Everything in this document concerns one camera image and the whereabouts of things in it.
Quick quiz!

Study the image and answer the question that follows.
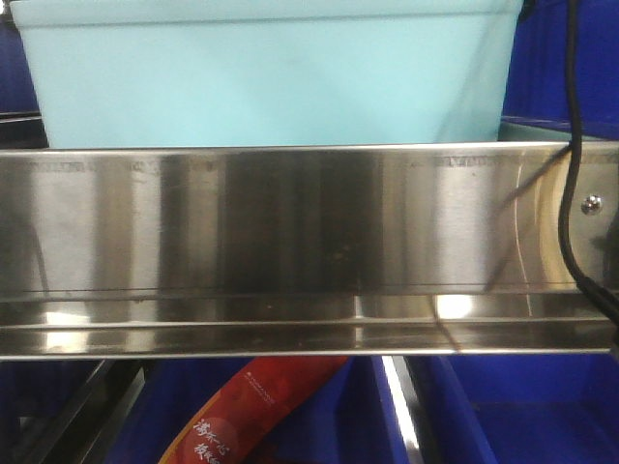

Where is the light blue plastic bin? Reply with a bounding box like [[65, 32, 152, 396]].
[[10, 1, 522, 148]]

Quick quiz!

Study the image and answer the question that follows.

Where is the dark blue storage bin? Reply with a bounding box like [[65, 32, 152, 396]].
[[103, 357, 408, 463]]

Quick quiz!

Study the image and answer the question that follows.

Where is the dark blue bin upper right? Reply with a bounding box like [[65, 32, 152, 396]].
[[503, 1, 618, 140]]

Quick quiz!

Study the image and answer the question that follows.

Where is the dark blue bin upper left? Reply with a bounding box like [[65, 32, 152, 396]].
[[1, 21, 39, 113]]

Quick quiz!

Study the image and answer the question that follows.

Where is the red snack bag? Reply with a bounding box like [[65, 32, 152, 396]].
[[159, 356, 347, 463]]

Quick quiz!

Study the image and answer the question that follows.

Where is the stainless steel shelf rail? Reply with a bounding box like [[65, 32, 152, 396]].
[[1, 142, 615, 360]]

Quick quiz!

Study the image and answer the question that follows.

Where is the black cable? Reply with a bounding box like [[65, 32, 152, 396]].
[[557, 0, 619, 345]]

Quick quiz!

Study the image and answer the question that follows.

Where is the shelf rail screw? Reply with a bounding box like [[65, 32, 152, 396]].
[[580, 194, 604, 216]]

